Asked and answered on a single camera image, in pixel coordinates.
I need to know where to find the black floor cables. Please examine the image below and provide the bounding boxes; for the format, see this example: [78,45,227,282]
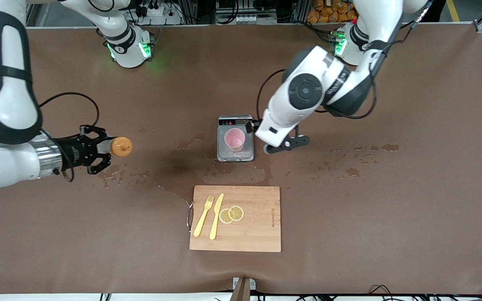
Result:
[369,284,482,301]

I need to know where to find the orange snack bags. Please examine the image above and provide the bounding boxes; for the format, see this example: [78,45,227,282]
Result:
[307,0,356,23]

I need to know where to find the silver digital kitchen scale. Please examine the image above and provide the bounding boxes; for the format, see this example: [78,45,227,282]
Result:
[217,115,254,162]

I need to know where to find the metal table edge bracket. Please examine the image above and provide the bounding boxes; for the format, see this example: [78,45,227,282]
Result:
[233,277,256,301]

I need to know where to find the white power strip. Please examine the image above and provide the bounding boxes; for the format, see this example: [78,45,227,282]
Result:
[134,0,183,26]

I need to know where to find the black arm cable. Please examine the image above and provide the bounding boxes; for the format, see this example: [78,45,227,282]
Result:
[38,92,99,182]
[257,0,434,122]

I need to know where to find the wooden cutting board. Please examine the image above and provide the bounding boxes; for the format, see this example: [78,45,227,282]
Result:
[189,185,282,253]

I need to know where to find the sauce bottle with orange cap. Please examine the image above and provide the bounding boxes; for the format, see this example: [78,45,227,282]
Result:
[99,137,133,157]

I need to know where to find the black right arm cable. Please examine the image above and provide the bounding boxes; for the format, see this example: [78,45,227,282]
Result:
[38,92,99,182]

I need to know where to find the pink plastic cup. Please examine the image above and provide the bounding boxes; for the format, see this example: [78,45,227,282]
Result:
[224,128,246,153]

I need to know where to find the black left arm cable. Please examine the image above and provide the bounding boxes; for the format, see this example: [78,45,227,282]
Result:
[257,0,434,122]

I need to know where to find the yellow plastic fork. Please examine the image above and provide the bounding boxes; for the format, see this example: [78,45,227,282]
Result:
[193,195,215,238]

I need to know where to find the yellow plastic knife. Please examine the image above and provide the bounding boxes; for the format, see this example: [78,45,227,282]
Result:
[209,193,225,240]

